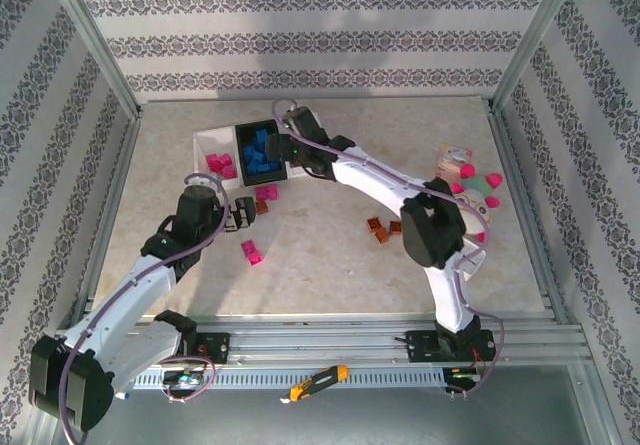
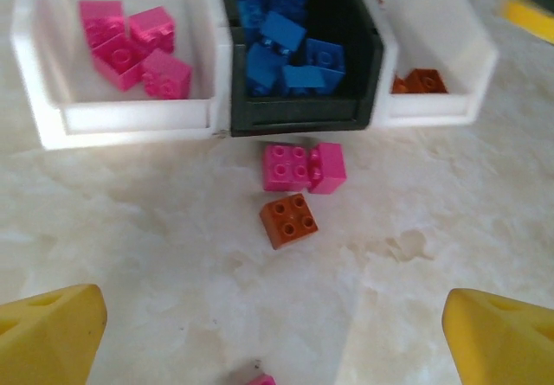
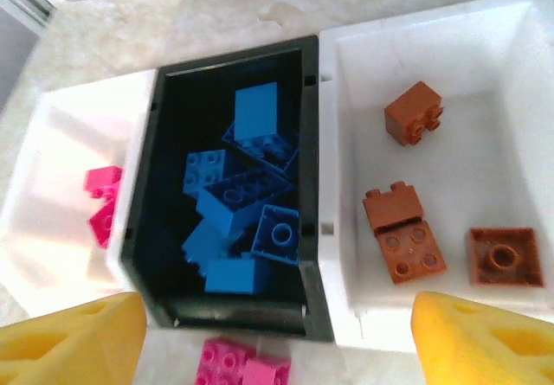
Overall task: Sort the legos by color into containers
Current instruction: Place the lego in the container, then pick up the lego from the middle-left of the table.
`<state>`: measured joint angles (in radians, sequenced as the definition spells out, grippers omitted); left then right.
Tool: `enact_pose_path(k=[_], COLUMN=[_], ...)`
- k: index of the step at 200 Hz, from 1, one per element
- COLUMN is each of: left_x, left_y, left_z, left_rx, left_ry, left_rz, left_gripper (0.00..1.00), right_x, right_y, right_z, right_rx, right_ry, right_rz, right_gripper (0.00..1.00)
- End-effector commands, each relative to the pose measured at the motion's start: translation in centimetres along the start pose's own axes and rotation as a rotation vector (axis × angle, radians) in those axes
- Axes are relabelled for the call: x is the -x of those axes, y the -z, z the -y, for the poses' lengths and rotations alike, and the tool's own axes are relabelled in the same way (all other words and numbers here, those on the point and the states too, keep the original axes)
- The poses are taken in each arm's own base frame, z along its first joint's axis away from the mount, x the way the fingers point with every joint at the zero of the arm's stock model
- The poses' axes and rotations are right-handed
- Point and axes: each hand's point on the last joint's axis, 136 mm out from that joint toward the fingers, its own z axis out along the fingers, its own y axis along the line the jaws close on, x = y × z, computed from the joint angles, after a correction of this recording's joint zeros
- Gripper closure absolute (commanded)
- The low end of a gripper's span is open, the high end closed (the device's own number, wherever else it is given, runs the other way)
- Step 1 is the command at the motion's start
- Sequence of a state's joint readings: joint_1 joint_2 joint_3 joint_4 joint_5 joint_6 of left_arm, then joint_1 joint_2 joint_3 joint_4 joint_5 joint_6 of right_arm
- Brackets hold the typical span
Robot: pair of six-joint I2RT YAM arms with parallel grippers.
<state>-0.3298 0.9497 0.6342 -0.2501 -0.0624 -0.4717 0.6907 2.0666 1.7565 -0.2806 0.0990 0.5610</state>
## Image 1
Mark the aluminium frame post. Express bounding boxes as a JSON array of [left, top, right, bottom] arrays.
[[489, 0, 591, 114], [42, 0, 144, 119]]

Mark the grey slotted cable duct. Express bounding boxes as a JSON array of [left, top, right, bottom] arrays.
[[132, 367, 449, 391]]

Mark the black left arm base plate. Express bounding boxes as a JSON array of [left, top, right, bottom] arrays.
[[192, 332, 231, 366]]

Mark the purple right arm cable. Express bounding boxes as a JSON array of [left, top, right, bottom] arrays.
[[271, 98, 506, 401]]

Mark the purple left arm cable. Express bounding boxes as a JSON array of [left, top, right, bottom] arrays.
[[58, 172, 234, 445]]

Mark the white and pink plush toy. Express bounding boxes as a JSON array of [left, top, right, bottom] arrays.
[[448, 162, 504, 245]]

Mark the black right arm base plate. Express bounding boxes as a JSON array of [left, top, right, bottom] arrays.
[[404, 329, 499, 364]]

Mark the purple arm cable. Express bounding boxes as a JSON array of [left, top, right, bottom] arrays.
[[271, 98, 506, 401], [58, 172, 234, 445]]

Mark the yellow utility knife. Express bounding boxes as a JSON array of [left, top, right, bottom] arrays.
[[278, 364, 350, 405]]

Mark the black plastic bin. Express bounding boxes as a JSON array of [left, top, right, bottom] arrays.
[[233, 118, 294, 188]]

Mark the aluminium front rail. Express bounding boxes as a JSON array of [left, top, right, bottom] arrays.
[[54, 314, 589, 369]]

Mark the aluminium side rail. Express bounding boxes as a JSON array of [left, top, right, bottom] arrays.
[[59, 104, 144, 331], [487, 99, 581, 331]]

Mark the small circuit board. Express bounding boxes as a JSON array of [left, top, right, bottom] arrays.
[[446, 368, 482, 389], [162, 369, 207, 389]]

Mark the pink snack packet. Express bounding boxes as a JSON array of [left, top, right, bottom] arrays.
[[433, 143, 474, 185]]

